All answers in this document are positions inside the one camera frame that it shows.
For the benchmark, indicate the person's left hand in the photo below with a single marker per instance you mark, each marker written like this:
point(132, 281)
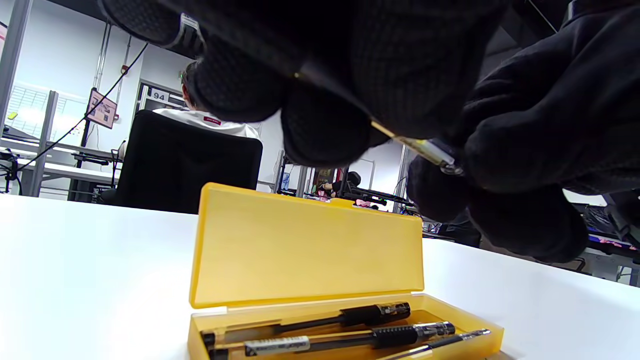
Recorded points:
point(375, 50)

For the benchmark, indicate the person's right hand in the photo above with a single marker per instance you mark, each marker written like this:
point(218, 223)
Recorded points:
point(550, 125)

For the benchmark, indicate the black clear pen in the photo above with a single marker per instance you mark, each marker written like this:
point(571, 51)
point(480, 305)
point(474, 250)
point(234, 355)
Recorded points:
point(400, 336)
point(370, 315)
point(425, 149)
point(450, 340)

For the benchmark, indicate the yellow plastic pen case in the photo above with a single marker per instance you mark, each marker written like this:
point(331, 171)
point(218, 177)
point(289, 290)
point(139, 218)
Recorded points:
point(305, 245)

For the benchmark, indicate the grey double door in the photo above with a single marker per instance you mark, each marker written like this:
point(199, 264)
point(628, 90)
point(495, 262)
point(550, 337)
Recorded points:
point(160, 95)

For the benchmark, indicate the black mesh office chair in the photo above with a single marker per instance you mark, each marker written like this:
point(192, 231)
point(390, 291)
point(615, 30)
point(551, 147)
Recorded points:
point(185, 165)

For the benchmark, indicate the small pink screen monitor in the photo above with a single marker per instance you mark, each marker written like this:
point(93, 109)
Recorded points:
point(102, 109)

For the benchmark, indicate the white desk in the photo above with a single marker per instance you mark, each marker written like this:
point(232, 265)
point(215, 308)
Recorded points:
point(75, 172)

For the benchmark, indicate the aluminium frame post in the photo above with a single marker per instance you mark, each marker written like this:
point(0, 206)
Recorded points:
point(12, 60)
point(42, 145)

